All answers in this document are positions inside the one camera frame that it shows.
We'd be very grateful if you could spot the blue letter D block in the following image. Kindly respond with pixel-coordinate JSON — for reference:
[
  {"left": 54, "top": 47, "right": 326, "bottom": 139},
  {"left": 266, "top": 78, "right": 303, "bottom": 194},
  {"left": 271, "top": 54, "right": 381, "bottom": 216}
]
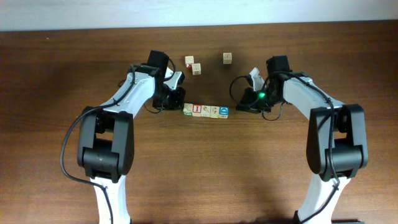
[{"left": 219, "top": 106, "right": 229, "bottom": 119}]

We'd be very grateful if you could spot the letter K block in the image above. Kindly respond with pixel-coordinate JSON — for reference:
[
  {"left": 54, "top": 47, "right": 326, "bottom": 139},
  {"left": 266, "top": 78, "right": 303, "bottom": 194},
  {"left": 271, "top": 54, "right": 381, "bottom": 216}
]
[{"left": 192, "top": 63, "right": 201, "bottom": 75}]

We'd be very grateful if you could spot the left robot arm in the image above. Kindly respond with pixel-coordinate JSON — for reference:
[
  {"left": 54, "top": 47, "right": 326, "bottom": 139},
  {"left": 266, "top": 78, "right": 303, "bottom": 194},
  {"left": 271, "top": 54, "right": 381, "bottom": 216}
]
[{"left": 77, "top": 50, "right": 185, "bottom": 223}]

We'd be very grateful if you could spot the green letter R block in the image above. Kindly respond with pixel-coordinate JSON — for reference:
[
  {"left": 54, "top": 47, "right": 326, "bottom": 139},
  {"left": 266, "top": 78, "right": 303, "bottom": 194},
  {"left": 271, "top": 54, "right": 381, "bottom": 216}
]
[{"left": 183, "top": 103, "right": 193, "bottom": 116}]

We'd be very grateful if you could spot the left black cable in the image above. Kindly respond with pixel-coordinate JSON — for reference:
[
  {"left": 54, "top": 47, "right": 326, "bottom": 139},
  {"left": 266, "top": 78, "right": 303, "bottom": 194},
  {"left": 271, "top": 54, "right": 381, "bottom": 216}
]
[{"left": 59, "top": 57, "right": 177, "bottom": 224}]

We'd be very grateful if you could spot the letter E block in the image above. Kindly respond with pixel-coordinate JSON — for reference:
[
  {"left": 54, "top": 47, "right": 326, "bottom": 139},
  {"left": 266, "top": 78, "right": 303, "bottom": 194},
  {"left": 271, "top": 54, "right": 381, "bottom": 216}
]
[{"left": 185, "top": 55, "right": 195, "bottom": 68}]

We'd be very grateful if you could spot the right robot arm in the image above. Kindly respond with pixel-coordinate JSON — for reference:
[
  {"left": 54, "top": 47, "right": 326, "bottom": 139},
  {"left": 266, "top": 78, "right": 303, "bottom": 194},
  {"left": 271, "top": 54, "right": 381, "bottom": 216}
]
[{"left": 236, "top": 55, "right": 369, "bottom": 223}]

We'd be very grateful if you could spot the wooden picture block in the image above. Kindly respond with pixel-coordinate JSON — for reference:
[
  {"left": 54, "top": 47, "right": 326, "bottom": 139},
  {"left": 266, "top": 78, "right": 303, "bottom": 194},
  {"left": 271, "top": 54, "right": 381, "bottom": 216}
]
[
  {"left": 201, "top": 105, "right": 211, "bottom": 117},
  {"left": 210, "top": 106, "right": 220, "bottom": 118}
]

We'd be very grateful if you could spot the red letter I block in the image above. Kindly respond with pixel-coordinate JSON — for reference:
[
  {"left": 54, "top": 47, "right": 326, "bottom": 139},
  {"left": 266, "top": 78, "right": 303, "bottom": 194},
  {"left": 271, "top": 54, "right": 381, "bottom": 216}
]
[{"left": 192, "top": 105, "right": 202, "bottom": 117}]

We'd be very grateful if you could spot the far right wooden block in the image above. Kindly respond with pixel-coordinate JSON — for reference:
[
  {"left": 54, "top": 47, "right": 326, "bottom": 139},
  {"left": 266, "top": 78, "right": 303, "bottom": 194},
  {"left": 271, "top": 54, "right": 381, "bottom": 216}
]
[{"left": 223, "top": 52, "right": 233, "bottom": 65}]

